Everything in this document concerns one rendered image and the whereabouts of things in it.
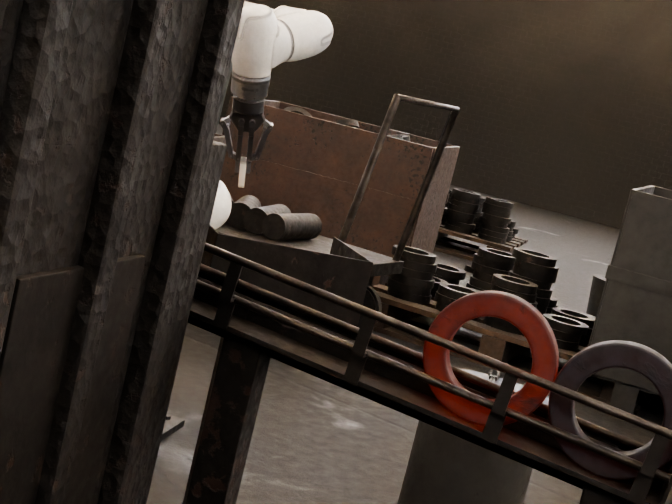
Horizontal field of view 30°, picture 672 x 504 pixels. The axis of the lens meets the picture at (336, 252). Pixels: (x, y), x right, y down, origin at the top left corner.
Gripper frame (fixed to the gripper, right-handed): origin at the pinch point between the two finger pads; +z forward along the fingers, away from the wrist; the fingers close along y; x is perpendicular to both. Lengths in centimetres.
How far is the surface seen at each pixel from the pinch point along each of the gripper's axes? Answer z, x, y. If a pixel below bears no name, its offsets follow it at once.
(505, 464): 23, -76, 58
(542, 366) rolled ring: -41, -135, 42
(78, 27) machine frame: -89, -152, -19
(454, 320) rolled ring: -44, -129, 30
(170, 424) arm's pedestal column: 67, -15, -13
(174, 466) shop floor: 60, -39, -10
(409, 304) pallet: 127, 153, 73
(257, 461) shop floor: 68, -25, 10
